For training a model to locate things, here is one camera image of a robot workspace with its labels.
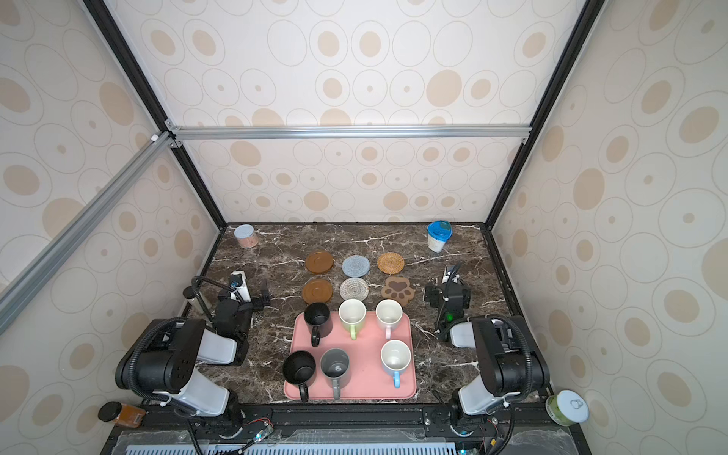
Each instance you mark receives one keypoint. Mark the rattan woven coaster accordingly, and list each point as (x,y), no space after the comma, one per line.
(390,263)

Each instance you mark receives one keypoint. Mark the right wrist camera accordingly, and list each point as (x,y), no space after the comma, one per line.
(446,276)

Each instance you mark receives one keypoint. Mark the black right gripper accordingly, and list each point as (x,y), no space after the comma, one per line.
(448,292)

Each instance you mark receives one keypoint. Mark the green mug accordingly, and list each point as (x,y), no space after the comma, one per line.
(352,314)

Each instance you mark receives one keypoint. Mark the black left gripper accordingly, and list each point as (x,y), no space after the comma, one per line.
(257,299)

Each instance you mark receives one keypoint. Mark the blue woven coaster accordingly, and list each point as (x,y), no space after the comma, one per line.
(356,266)

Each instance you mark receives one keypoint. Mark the grey mug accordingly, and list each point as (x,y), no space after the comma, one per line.
(336,367)

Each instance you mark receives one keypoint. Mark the brown wooden coaster front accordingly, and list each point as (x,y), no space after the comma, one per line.
(317,291)

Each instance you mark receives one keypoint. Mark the black mug front left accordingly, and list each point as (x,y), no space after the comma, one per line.
(300,370)

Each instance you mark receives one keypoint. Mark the amber jar black lid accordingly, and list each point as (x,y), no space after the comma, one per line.
(122,415)

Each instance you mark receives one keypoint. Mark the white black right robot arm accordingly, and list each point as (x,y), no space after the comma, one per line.
(510,363)

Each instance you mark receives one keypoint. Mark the silver aluminium frame bar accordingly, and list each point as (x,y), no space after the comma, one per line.
(366,132)
(37,274)

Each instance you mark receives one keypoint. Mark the cork paw coaster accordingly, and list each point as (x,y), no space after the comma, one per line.
(399,289)

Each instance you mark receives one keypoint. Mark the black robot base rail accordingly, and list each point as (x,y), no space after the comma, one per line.
(350,429)

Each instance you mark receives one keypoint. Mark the pink jar grey lid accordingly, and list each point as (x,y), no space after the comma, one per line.
(246,236)

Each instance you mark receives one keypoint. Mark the green can white lid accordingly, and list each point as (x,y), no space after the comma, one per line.
(567,408)

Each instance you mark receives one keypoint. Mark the silver aluminium frame bar rear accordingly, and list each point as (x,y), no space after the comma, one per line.
(366,132)

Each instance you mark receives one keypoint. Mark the silver aluminium frame bar left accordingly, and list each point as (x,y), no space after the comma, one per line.
(37,274)

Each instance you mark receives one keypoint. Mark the white cup blue lid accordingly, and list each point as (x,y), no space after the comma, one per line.
(439,232)

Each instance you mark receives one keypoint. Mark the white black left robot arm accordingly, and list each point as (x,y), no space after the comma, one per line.
(161,365)

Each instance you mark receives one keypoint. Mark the black mug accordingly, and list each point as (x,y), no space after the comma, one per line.
(300,370)
(318,320)

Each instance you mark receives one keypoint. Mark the pink plastic tray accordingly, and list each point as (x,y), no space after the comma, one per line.
(368,380)

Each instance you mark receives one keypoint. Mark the multicolour woven coaster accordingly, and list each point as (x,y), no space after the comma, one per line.
(354,289)

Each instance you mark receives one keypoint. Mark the blue handled white mug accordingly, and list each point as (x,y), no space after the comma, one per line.
(395,358)

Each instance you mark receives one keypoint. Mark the brown wooden coaster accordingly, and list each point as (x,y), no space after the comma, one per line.
(319,262)
(317,291)

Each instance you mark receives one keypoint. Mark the black mug rear left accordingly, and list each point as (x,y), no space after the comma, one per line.
(318,320)

